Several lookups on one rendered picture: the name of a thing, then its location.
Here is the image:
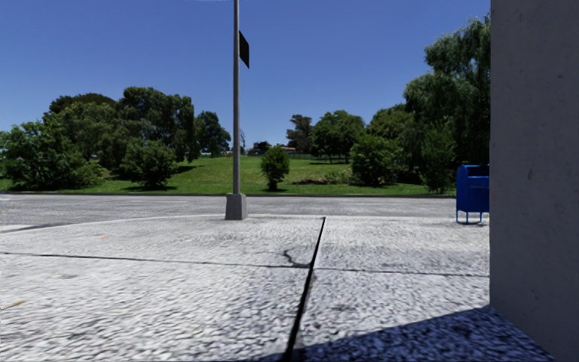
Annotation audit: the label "tree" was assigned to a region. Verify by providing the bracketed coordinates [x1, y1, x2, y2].
[260, 146, 291, 192]

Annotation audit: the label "trees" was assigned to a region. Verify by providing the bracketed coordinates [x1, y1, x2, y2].
[0, 87, 232, 192]
[286, 14, 492, 195]

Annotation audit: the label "blue letter box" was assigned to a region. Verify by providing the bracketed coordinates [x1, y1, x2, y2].
[455, 164, 491, 225]

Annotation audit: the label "pale concrete building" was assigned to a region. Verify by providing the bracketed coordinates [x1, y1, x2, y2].
[489, 0, 579, 362]

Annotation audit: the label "sign on a post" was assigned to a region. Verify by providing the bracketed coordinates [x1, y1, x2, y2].
[225, 0, 250, 221]

